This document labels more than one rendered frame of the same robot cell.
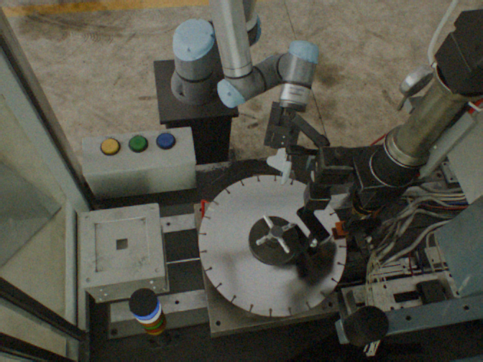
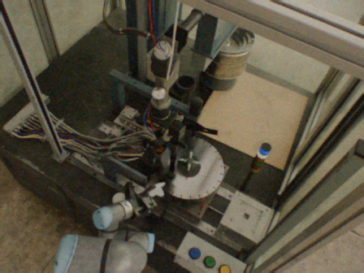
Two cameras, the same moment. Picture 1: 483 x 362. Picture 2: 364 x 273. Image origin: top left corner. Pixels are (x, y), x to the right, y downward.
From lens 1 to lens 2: 1.11 m
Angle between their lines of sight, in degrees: 58
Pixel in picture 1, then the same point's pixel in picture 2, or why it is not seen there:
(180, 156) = (193, 239)
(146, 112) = not seen: outside the picture
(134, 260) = (244, 205)
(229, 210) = (196, 188)
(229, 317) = not seen: hidden behind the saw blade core
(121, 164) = (224, 256)
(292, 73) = (120, 211)
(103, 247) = (254, 220)
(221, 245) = (210, 178)
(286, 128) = (142, 199)
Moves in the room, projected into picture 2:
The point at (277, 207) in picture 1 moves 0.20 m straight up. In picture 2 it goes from (175, 175) to (179, 153)
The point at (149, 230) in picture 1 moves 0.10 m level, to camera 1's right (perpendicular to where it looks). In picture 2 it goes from (231, 213) to (216, 197)
